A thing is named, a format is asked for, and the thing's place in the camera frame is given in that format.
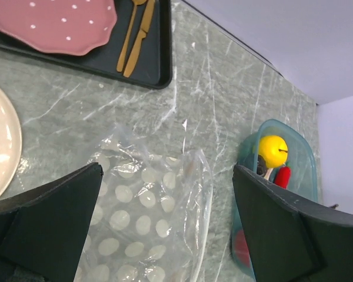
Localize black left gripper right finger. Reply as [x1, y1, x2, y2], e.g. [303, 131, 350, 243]
[233, 164, 353, 281]

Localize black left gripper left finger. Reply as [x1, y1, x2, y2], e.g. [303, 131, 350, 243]
[0, 163, 103, 281]

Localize red toy apple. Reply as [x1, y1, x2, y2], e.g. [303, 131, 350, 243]
[234, 230, 251, 268]

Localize clear polka dot zip bag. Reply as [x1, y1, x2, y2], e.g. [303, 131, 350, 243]
[75, 124, 213, 281]

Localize red toy chili pepper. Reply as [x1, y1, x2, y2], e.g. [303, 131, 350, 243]
[274, 162, 292, 189]

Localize dark brown toy chestnut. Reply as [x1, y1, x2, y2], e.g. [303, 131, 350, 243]
[256, 155, 268, 176]

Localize teal transparent plastic container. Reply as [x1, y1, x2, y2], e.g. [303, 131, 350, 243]
[231, 119, 318, 281]

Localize yellow toy lemon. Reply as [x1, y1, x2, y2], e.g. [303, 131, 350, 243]
[258, 135, 288, 168]

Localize cream round plate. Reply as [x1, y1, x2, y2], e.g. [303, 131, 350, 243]
[0, 88, 22, 196]

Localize black serving tray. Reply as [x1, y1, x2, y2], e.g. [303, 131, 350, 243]
[0, 1, 172, 89]

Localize pink polka dot plate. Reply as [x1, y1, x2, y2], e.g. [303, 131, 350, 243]
[0, 0, 118, 56]

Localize gold knife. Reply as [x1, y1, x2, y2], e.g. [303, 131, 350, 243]
[124, 0, 155, 78]

